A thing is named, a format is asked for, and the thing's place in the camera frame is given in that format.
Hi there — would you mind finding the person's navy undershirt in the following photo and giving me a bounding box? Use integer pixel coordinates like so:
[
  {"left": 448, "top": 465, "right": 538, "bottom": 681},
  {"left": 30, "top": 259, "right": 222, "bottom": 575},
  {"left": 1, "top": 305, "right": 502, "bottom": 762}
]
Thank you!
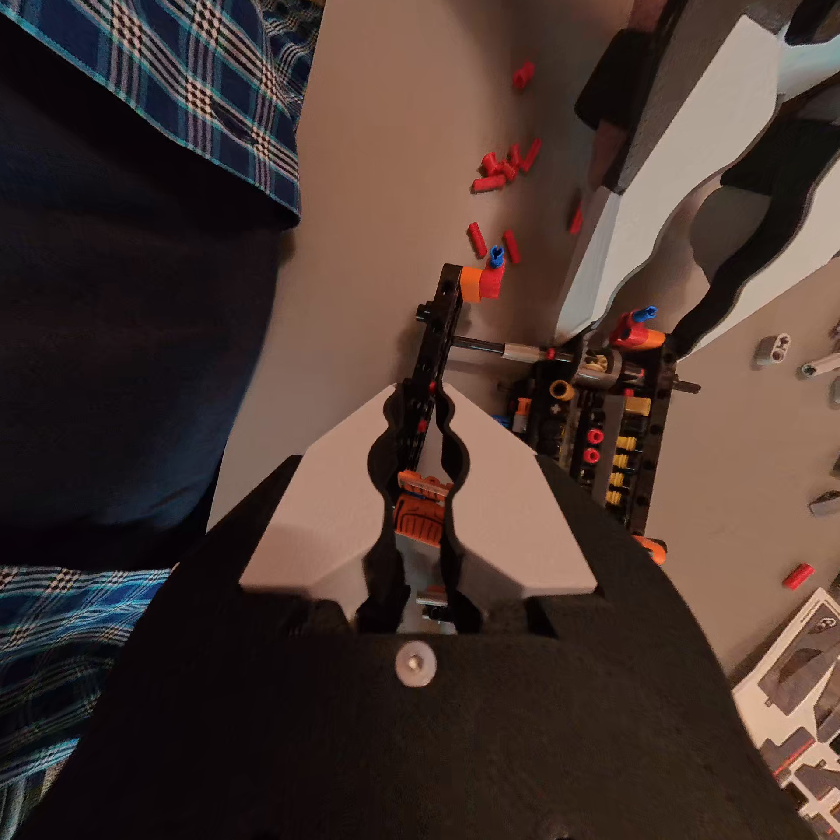
[{"left": 0, "top": 26, "right": 299, "bottom": 572}]

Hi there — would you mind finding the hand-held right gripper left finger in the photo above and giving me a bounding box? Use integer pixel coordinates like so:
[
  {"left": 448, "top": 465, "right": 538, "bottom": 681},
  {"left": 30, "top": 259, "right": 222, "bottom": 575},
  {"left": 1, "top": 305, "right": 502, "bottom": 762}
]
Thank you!
[{"left": 239, "top": 384, "right": 399, "bottom": 632}]

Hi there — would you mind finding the person in plaid shirt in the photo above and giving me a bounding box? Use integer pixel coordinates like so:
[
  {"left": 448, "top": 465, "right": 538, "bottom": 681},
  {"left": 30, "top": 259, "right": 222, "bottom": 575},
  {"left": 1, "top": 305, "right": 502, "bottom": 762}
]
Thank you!
[{"left": 0, "top": 0, "right": 326, "bottom": 840}]

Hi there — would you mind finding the pile of light grey lego connectors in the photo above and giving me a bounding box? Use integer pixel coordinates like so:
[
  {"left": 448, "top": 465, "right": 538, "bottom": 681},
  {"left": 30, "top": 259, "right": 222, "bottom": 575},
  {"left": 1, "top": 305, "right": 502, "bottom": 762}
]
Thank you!
[{"left": 755, "top": 333, "right": 840, "bottom": 404}]

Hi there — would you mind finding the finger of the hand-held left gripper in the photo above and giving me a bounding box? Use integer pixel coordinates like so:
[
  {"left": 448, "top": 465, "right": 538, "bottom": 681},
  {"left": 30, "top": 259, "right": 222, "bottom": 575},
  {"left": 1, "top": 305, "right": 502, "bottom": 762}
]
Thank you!
[
  {"left": 556, "top": 14, "right": 840, "bottom": 334},
  {"left": 675, "top": 92, "right": 840, "bottom": 361}
]

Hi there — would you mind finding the lego car chassis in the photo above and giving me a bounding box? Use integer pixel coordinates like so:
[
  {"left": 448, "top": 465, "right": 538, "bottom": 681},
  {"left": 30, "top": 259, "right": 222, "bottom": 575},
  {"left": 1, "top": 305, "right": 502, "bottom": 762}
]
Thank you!
[{"left": 453, "top": 305, "right": 702, "bottom": 565}]

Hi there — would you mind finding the person's left hand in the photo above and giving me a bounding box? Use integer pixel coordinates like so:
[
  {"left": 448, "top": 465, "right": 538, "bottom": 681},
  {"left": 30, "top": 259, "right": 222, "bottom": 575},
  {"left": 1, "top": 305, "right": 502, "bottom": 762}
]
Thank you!
[{"left": 591, "top": 125, "right": 623, "bottom": 191}]

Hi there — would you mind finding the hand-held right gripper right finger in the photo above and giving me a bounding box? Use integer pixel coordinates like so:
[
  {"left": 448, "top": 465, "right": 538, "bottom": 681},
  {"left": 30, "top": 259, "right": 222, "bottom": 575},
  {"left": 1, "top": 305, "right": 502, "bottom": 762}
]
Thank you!
[{"left": 436, "top": 386, "right": 598, "bottom": 632}]

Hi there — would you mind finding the pile of red lego pins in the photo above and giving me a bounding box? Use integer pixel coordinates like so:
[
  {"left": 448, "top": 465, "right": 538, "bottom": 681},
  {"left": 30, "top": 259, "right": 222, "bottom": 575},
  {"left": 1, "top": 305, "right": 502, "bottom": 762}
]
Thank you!
[{"left": 467, "top": 62, "right": 584, "bottom": 263}]

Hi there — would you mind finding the lego sticker sheet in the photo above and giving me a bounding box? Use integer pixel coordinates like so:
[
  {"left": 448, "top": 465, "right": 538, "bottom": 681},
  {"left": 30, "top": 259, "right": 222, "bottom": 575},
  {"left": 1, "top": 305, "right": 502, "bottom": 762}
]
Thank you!
[{"left": 731, "top": 587, "right": 840, "bottom": 815}]

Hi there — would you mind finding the black lego side beam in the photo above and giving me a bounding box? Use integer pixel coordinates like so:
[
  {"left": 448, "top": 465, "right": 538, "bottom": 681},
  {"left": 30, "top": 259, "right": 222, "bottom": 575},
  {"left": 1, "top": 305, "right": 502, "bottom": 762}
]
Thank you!
[{"left": 392, "top": 246, "right": 508, "bottom": 621}]

